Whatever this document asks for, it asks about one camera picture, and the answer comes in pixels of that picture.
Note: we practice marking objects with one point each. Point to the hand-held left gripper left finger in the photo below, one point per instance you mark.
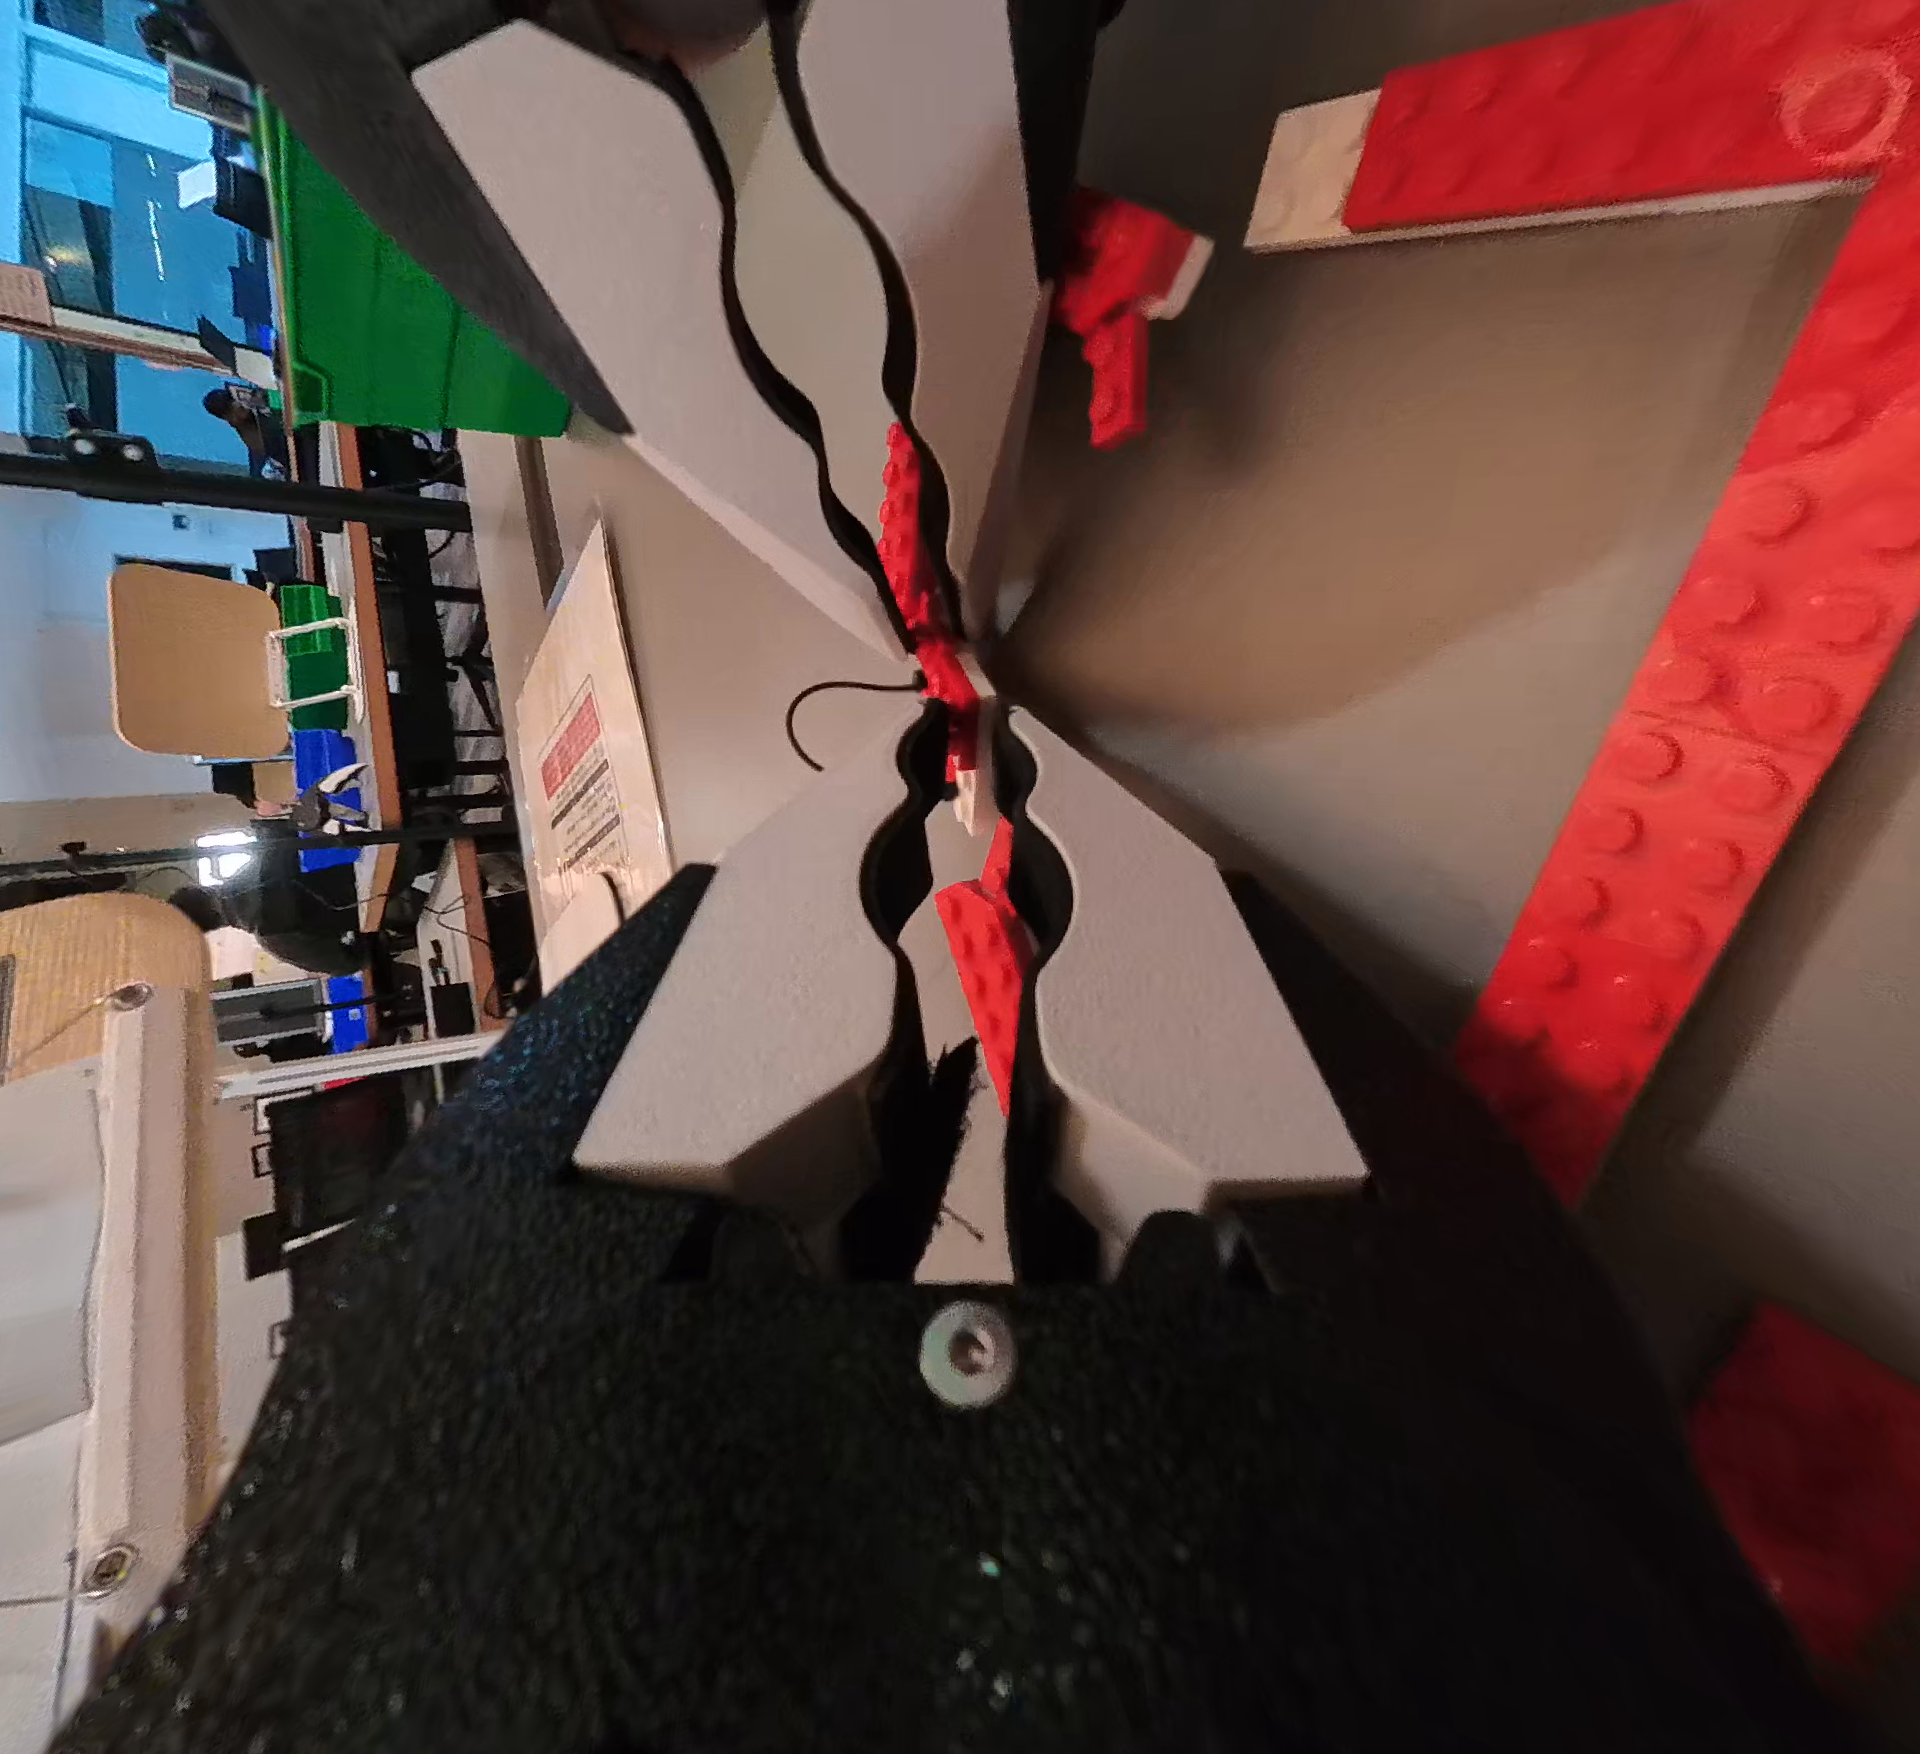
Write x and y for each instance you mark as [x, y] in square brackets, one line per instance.
[719, 1019]

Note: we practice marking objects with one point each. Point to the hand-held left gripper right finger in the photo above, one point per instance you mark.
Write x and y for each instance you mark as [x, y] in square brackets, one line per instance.
[1184, 1033]

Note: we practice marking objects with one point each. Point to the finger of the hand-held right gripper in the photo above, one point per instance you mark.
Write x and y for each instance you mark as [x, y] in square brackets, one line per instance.
[600, 254]
[944, 134]

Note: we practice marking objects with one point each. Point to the small red white lego assembly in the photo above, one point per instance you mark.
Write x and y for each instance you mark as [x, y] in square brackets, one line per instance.
[982, 952]

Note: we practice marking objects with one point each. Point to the small red lego piece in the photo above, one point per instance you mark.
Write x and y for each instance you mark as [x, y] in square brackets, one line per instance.
[1117, 269]

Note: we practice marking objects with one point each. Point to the lego instruction booklet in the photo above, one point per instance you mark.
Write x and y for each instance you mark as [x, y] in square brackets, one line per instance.
[45, 1259]

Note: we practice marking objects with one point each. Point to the red lego plate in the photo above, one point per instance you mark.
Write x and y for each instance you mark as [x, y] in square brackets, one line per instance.
[1822, 1469]

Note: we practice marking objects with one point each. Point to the green plastic bin stack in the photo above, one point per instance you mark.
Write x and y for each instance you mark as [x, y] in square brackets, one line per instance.
[375, 300]

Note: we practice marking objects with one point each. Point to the laminated instruction sheet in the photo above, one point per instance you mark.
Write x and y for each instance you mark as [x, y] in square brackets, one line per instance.
[593, 734]

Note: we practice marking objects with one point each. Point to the long wooden table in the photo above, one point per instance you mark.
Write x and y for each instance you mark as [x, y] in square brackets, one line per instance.
[369, 613]

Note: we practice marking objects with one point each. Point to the black steel pole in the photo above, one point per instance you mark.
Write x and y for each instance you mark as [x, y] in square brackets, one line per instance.
[225, 489]

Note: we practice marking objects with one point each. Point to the small blue bin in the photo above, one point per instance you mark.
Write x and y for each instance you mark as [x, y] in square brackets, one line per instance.
[317, 757]

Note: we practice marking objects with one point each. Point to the small green bin white frame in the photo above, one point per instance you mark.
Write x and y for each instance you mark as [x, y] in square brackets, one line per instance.
[315, 675]

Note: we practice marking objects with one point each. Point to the large red lego frame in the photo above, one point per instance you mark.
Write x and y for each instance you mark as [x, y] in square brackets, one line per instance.
[1725, 675]

